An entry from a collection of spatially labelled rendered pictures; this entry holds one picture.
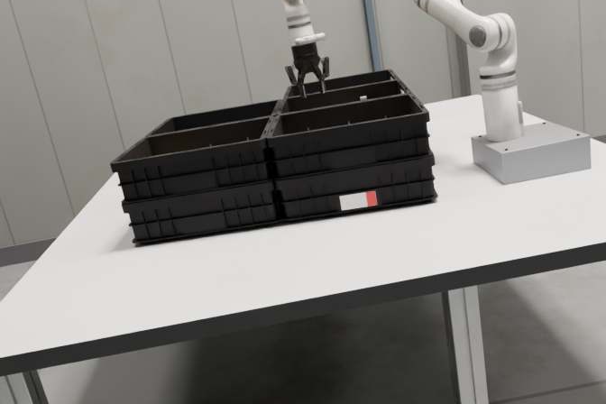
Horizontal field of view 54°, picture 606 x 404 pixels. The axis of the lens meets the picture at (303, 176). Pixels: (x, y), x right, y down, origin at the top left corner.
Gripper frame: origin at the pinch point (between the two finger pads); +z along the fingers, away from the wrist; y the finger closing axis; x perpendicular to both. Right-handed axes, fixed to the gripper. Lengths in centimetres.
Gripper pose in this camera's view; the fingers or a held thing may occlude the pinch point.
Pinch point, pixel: (312, 90)
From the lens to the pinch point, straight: 181.2
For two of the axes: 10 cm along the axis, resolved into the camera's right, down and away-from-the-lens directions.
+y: -9.1, 2.8, -3.0
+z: 2.0, 9.4, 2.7
